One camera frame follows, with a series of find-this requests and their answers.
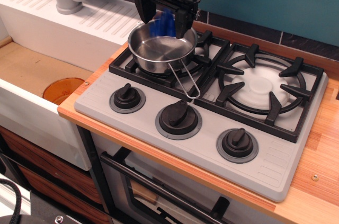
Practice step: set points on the blue toy blueberry cluster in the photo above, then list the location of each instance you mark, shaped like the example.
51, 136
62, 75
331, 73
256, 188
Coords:
163, 24

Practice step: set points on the stainless steel pan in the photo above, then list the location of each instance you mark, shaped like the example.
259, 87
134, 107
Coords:
163, 54

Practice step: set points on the black left stove knob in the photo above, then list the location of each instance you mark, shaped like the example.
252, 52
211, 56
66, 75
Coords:
127, 99

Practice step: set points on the black stove knob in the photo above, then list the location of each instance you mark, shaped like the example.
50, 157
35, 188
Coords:
178, 121
127, 99
237, 146

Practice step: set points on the black middle stove knob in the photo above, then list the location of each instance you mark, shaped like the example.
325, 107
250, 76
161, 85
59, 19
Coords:
178, 121

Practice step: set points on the black right stove knob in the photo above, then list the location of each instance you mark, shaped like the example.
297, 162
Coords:
237, 146

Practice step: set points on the grey toy stove top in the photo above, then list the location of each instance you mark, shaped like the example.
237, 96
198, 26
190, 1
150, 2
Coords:
269, 174

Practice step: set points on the black left burner grate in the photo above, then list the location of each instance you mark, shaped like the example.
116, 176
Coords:
206, 54

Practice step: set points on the black burner grate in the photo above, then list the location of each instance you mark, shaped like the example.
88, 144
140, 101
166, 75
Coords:
206, 54
271, 93

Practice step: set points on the white toy sink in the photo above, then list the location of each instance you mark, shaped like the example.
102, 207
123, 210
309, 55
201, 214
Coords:
40, 46

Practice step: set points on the black right burner grate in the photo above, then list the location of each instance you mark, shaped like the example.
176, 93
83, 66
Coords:
271, 93

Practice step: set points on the orange plastic cup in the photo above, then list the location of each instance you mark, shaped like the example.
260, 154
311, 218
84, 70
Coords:
61, 89

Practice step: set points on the toy oven door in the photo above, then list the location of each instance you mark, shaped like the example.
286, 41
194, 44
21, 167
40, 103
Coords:
152, 193

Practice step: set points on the wooden drawer front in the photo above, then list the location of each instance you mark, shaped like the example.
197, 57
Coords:
69, 187

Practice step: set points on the black oven door handle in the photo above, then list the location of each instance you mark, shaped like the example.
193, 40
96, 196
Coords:
117, 161

